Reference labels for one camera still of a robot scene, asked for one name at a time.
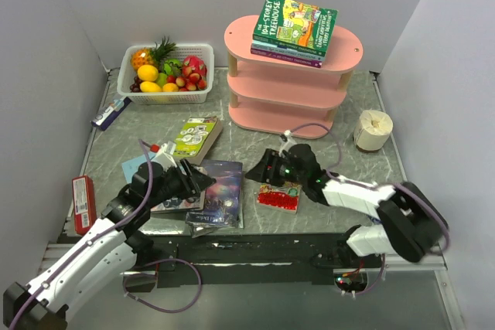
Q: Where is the red book under green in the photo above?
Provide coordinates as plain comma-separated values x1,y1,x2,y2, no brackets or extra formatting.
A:
255,182,302,214

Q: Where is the green 104-storey treehouse book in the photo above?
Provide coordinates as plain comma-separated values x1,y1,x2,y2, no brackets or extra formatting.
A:
253,0,338,57

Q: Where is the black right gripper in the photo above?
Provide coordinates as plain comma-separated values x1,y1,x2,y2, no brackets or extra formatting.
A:
244,148,306,187

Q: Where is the dark purple book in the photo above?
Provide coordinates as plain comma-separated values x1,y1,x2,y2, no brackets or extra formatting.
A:
186,159,243,228

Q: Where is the light blue cat book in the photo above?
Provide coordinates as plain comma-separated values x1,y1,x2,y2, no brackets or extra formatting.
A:
121,155,146,183

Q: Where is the beige paper roll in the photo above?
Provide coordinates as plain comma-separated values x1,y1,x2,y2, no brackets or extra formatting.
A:
353,110,394,152

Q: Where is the lime green comic book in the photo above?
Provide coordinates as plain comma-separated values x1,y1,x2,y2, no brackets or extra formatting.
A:
172,116,223,165

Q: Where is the purple white toothpaste box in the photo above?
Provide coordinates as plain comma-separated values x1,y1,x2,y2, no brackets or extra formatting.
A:
91,94,131,131

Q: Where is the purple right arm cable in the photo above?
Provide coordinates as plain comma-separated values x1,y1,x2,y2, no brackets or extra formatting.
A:
288,123,452,253

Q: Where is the white plastic fruit basket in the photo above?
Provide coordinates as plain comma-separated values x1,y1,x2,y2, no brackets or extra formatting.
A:
117,43,214,104

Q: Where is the red box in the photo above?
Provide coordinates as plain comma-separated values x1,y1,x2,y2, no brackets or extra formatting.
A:
72,175,97,236

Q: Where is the floral Little Women book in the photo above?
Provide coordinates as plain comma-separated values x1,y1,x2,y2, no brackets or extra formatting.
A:
151,192,205,214

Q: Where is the toy pineapple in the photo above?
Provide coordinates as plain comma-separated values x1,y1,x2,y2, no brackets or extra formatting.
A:
130,36,176,72

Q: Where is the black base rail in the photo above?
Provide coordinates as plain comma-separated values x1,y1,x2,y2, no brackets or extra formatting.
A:
126,233,381,288

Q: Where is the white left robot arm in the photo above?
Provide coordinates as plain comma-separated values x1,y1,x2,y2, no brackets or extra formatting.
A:
3,160,216,329

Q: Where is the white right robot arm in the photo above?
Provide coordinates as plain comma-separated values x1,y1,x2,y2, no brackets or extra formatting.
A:
246,144,449,267

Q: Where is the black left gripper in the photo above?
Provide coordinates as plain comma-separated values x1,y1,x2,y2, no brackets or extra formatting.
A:
148,157,216,208

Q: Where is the yellow mango toy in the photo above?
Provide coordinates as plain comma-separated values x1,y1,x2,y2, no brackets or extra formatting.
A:
139,81,162,93

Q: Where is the orange toy fruit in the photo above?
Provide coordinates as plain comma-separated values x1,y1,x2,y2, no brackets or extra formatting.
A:
137,65,159,82

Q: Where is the pink dragon fruit toy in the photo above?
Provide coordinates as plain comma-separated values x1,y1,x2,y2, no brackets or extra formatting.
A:
183,56,207,77

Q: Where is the light blue 143-storey treehouse book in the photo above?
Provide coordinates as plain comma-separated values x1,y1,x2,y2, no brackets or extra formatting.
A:
251,40,326,62

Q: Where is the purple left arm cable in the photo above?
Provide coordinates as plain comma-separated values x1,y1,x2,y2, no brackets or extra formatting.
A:
7,138,155,330

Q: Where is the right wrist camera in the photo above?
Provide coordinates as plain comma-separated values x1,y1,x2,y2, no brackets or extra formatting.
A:
278,130,296,156

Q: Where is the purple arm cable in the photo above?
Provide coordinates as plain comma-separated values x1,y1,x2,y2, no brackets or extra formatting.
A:
7,138,155,330
288,123,452,253

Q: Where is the purple 117-storey treehouse book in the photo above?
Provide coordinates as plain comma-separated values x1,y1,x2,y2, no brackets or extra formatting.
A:
250,48,323,68

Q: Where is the pink three-tier shelf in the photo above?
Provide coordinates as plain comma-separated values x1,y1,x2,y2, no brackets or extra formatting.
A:
224,15,364,134

